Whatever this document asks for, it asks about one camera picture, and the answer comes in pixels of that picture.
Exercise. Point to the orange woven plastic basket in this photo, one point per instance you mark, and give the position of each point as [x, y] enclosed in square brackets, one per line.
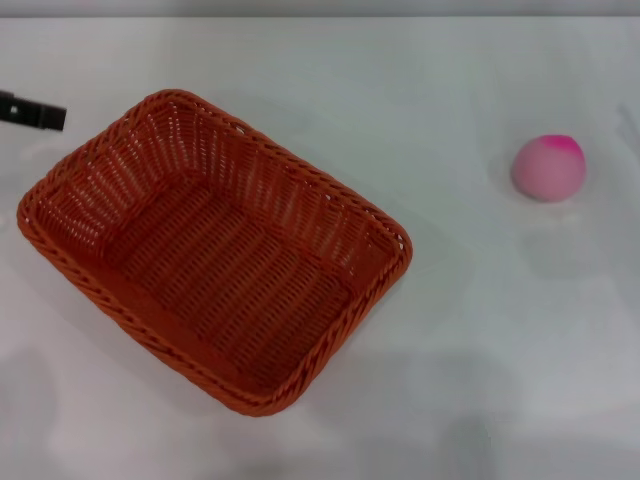
[225, 260]

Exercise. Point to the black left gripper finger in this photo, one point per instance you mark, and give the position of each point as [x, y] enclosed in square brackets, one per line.
[30, 111]

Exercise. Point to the pink toy peach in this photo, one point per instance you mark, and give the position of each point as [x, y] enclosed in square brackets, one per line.
[547, 170]

